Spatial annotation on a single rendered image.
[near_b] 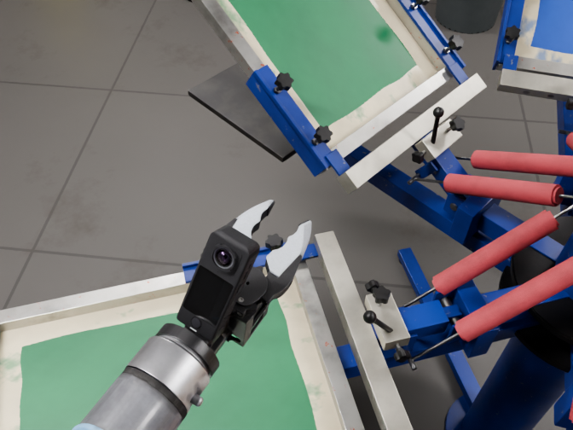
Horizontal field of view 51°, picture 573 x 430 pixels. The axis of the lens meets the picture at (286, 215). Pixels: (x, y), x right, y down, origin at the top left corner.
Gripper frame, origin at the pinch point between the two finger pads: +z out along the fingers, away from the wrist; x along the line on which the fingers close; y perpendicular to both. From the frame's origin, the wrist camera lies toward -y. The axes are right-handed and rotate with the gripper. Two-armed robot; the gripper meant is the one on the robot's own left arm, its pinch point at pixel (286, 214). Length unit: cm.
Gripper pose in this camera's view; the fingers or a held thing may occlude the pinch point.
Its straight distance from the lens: 69.7
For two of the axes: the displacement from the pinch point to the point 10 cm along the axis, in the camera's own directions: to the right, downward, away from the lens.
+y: -1.2, 5.9, 8.0
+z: 5.1, -6.5, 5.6
